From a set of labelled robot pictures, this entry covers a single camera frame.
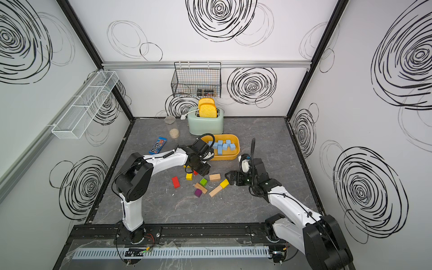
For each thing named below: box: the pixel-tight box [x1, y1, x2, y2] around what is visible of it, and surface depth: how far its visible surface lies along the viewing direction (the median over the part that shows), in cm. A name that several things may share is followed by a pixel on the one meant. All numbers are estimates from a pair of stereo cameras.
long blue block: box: [217, 144, 223, 156], surface depth 104 cm
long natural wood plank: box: [208, 185, 223, 198], surface depth 88 cm
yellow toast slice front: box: [199, 102, 218, 118], surface depth 100 cm
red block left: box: [171, 176, 181, 189], surface depth 93 cm
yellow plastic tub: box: [200, 133, 241, 161], surface depth 104 cm
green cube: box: [199, 177, 208, 188], surface depth 90 cm
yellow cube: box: [186, 172, 193, 181], surface depth 91 cm
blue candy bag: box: [148, 136, 168, 155], surface depth 107 cm
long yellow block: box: [219, 178, 230, 189], surface depth 90 cm
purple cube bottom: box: [194, 188, 203, 198], surface depth 88 cm
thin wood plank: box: [194, 182, 209, 195], surface depth 88 cm
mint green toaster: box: [187, 106, 225, 136], surface depth 103 cm
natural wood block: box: [209, 173, 222, 182], surface depth 91 cm
